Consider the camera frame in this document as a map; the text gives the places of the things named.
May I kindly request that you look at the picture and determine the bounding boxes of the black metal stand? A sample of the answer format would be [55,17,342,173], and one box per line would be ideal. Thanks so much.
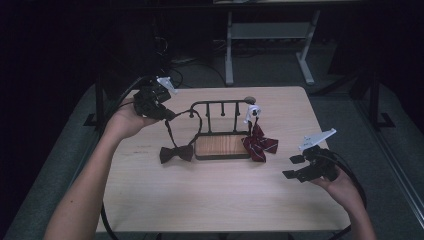
[369,71,396,131]
[83,73,105,131]

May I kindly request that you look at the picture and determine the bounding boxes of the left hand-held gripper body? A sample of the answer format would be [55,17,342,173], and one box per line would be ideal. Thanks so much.
[133,75,179,121]

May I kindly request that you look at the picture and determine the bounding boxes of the white desk frame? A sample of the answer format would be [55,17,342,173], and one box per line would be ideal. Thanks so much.
[224,9,322,87]

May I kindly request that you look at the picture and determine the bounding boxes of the black floor cables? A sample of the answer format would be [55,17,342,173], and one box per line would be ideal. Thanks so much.
[156,36,228,89]

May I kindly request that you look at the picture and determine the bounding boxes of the person's left hand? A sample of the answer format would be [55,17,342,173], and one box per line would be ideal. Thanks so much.
[104,97,162,142]

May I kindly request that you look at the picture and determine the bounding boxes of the dark brown bow tie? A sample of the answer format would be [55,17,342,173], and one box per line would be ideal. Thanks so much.
[159,109,204,165]

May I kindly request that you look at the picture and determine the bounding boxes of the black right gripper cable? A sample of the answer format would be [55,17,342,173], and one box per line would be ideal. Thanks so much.
[328,151,368,240]

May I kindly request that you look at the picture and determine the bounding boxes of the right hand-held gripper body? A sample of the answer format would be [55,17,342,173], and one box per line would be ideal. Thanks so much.
[297,128,342,184]

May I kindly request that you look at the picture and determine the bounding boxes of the black rack with wooden tray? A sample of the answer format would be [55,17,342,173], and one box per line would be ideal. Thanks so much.
[188,96,258,161]

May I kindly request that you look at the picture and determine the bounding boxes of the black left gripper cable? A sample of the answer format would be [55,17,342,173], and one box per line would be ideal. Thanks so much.
[99,75,158,240]

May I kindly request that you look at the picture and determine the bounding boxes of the striped dark red bow tie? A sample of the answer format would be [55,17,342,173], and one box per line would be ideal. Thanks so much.
[241,103,280,164]

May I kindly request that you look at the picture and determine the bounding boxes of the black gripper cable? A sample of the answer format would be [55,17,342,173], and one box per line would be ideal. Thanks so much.
[99,75,158,240]
[328,151,368,240]

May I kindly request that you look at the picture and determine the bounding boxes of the person's right hand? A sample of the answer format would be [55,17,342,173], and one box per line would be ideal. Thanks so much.
[311,165,364,212]

